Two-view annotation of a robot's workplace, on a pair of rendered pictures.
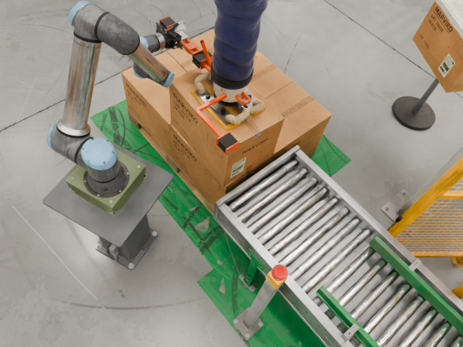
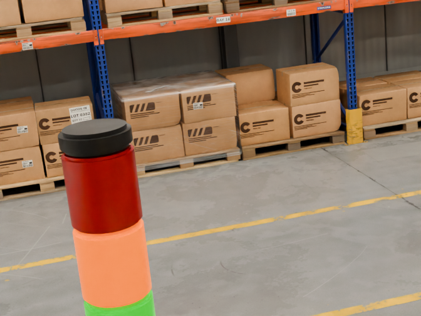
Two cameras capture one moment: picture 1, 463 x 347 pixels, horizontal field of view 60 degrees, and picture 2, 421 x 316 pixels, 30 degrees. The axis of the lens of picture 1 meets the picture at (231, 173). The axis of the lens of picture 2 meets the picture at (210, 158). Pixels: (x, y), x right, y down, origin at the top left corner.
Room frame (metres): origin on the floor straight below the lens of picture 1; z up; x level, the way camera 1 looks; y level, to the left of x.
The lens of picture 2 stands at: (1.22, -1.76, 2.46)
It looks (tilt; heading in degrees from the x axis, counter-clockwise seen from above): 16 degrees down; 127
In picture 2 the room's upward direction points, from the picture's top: 6 degrees counter-clockwise
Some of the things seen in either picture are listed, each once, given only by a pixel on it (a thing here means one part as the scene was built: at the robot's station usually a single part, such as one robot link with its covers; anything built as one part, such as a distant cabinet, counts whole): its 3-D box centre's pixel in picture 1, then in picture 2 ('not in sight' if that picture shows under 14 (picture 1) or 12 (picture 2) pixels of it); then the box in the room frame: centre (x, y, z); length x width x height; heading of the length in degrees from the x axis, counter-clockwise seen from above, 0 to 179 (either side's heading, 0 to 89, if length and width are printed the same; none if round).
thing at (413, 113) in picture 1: (430, 90); not in sight; (2.70, -1.56, 0.31); 0.40 x 0.40 x 0.62
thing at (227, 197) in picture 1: (259, 175); not in sight; (1.35, -0.17, 0.58); 0.70 x 0.03 x 0.06; 139
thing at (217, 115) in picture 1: (215, 105); not in sight; (1.51, 0.16, 0.97); 0.34 x 0.10 x 0.05; 48
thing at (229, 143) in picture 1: (227, 143); not in sight; (1.19, 0.05, 1.08); 0.09 x 0.08 x 0.05; 138
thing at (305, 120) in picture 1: (224, 111); not in sight; (2.02, 0.14, 0.34); 1.20 x 1.00 x 0.40; 49
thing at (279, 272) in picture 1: (279, 272); not in sight; (0.60, -0.28, 1.02); 0.07 x 0.07 x 0.04
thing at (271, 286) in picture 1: (260, 303); not in sight; (0.60, -0.28, 0.50); 0.07 x 0.07 x 1.00; 49
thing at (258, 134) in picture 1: (222, 120); not in sight; (1.60, 0.11, 0.75); 0.60 x 0.40 x 0.40; 46
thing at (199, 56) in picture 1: (202, 58); not in sight; (1.75, 0.28, 1.07); 0.10 x 0.08 x 0.06; 138
